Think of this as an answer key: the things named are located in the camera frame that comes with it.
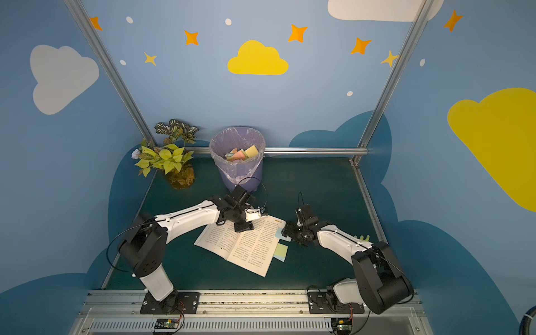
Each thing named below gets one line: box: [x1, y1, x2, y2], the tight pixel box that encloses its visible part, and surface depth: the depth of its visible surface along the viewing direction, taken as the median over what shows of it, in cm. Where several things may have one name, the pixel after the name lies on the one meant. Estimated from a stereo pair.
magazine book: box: [193, 215, 287, 278], surface depth 89 cm
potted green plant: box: [134, 119, 199, 190], surface depth 92 cm
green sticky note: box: [273, 242, 289, 262], surface depth 88 cm
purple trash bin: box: [209, 126, 266, 193], surface depth 97 cm
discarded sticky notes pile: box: [224, 145, 259, 162], surface depth 105 cm
